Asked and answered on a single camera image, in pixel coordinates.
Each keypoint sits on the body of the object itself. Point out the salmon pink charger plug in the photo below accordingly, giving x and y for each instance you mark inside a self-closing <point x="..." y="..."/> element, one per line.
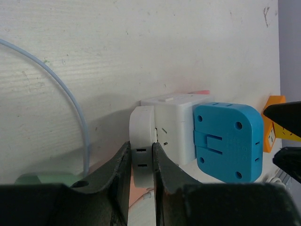
<point x="135" y="192"/>

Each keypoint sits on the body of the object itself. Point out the white plug adapter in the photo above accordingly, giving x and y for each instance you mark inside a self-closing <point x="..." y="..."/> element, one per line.
<point x="142" y="135"/>

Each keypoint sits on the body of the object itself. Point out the orange plug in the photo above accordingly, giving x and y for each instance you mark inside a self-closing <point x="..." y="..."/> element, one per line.
<point x="269" y="136"/>

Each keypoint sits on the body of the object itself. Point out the white cube power socket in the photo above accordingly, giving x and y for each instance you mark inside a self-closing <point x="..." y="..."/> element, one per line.
<point x="174" y="121"/>

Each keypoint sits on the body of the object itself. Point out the yellow cube power socket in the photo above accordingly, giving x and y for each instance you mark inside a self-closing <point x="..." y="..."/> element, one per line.
<point x="283" y="133"/>

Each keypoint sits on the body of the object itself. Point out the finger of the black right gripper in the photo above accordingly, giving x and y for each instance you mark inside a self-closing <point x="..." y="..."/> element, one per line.
<point x="287" y="115"/>
<point x="288" y="159"/>

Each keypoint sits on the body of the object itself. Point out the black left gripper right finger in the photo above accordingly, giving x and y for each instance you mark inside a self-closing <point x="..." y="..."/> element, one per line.
<point x="181" y="200"/>

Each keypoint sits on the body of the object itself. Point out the green charger plug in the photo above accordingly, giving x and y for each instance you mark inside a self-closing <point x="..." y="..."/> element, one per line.
<point x="47" y="177"/>

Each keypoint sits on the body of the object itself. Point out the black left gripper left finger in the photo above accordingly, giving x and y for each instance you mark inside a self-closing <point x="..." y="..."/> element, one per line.
<point x="100" y="199"/>

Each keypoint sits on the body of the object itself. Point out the blue plug adapter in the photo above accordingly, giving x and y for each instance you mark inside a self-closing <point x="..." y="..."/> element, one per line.
<point x="229" y="141"/>

